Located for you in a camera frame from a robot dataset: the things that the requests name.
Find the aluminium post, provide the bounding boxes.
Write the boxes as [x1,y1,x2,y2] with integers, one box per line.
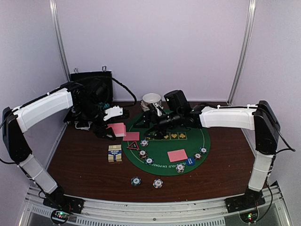
[49,0,70,81]
[227,0,257,105]

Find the white ceramic bowl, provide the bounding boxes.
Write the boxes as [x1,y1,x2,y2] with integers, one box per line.
[142,93,162,105]
[140,100,150,112]

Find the aluminium front rail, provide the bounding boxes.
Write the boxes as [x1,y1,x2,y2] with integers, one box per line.
[17,185,293,226]

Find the black poker chip case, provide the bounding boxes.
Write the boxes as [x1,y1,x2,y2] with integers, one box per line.
[63,71,113,126]

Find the gold blue card box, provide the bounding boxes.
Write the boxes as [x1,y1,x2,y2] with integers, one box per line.
[108,145,122,162]

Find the pink card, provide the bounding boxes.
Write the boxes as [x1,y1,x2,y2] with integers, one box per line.
[123,132,140,141]
[167,149,188,162]

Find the teal chip stack in case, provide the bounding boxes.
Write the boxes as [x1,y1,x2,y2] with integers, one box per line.
[98,102,111,111]

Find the light blue chip stack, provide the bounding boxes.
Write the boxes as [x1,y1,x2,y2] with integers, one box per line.
[153,179,163,188]

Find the lower white ceramic bowl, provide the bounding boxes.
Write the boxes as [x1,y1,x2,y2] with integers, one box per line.
[140,100,150,112]

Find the black red triangle all-in marker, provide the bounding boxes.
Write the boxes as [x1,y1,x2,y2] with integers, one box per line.
[127,141,140,150]

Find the round green poker mat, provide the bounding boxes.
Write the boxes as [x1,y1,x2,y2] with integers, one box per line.
[122,127,211,176]

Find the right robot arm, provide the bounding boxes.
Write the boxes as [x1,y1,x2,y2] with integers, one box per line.
[134,98,284,208]

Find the brown chips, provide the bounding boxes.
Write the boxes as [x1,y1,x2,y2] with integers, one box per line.
[138,150,148,159]
[194,153,202,160]

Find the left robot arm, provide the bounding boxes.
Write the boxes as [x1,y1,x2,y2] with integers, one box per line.
[1,76,129,209]

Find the dark chips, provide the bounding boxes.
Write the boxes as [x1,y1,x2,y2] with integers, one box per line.
[199,147,207,154]
[145,157,154,165]

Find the left aluminium post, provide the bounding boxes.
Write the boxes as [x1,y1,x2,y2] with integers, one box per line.
[49,0,70,81]

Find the right aluminium post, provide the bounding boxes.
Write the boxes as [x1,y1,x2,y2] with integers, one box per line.
[227,0,257,105]

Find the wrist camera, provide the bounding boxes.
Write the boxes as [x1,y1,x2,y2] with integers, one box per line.
[103,106,123,121]
[164,90,190,111]

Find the pink playing card deck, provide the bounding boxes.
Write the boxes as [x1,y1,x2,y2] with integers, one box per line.
[108,122,126,137]

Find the upper white ceramic bowl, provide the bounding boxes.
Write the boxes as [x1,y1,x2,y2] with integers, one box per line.
[142,93,162,105]

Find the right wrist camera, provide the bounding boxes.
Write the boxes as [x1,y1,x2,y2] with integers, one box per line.
[164,90,190,111]

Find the blue round dealer button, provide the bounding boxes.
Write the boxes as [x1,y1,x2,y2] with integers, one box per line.
[185,157,195,166]

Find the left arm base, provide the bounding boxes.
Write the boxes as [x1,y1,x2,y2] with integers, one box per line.
[43,196,85,225]

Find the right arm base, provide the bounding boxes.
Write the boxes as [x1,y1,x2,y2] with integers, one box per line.
[225,195,266,224]

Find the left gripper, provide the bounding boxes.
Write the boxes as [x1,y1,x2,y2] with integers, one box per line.
[76,99,116,140]

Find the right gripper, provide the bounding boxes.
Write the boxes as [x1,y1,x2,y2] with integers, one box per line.
[133,110,182,140]

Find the dark blue chip stack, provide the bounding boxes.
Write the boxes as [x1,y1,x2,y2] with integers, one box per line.
[131,177,142,186]

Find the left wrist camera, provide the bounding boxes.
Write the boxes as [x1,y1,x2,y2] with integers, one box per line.
[103,106,123,121]

